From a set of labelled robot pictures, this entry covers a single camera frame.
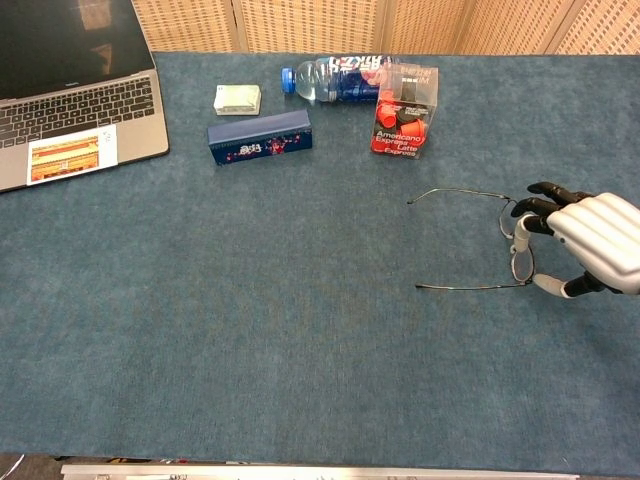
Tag long dark blue box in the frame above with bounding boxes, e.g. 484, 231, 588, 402
207, 109, 314, 166

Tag grey open laptop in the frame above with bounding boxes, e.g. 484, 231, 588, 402
0, 0, 171, 194

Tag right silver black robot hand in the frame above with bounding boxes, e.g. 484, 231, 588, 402
509, 181, 640, 300

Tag postcard with red palace picture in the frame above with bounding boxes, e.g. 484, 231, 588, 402
26, 123, 120, 187

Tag woven rattan folding screen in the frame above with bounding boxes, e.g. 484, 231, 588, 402
130, 0, 640, 56

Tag clear box of coffee capsules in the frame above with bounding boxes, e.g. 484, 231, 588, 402
369, 62, 440, 160

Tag clear bottle with blue label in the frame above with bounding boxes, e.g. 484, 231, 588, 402
280, 53, 401, 105

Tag thin wire-frame eyeglasses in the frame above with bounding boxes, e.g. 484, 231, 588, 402
407, 187, 537, 291

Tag aluminium profile rail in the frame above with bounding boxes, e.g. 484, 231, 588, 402
60, 462, 581, 480

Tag small pale green box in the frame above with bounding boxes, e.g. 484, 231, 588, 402
213, 83, 263, 117

